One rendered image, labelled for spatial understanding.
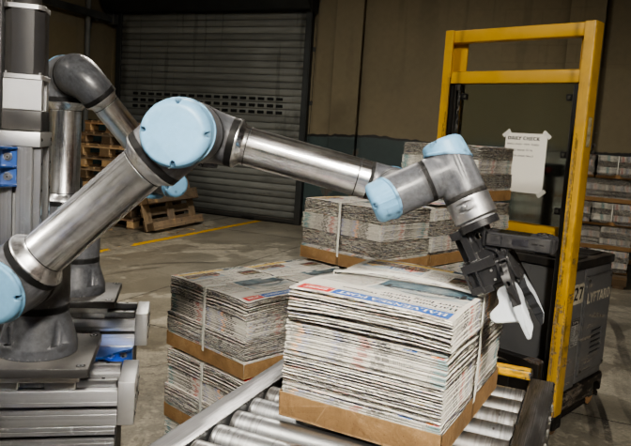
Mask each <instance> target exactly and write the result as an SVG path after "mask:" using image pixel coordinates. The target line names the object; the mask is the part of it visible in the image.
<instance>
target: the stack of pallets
mask: <svg viewBox="0 0 631 446"><path fill-rule="evenodd" d="M99 124H100V125H104V124H103V123H102V122H101V121H98V120H85V131H82V138H81V172H80V177H81V178H82V182H83V186H84V185H85V184H86V183H87V182H88V181H89V180H90V179H92V178H93V177H94V176H95V175H94V171H101V170H102V169H103V168H104V167H105V166H107V165H108V164H109V163H110V162H111V161H113V160H114V159H115V158H116V157H117V156H118V155H119V154H121V153H122V152H115V150H116V149H119V150H125V149H124V148H123V146H122V145H121V144H120V143H119V142H118V141H117V140H116V138H115V137H114V136H113V135H112V134H111V132H110V131H109V130H108V129H107V128H106V131H99ZM93 135H94V136H101V142H100V141H93ZM90 147H94V148H99V149H100V152H90ZM93 160H101V163H100V164H93ZM140 209H141V207H139V205H137V206H136V207H135V208H134V209H133V210H131V211H130V212H129V213H128V214H127V215H126V216H124V217H123V218H122V219H121V220H120V222H117V223H116V224H115V225H114V226H118V225H123V224H126V225H127V227H126V229H130V230H134V229H139V228H144V225H143V224H140V225H139V222H142V221H143V220H144V218H142V217H141V212H140ZM166 214H167V213H165V214H160V215H154V216H151V218H152V219H158V218H163V215H166Z"/></svg>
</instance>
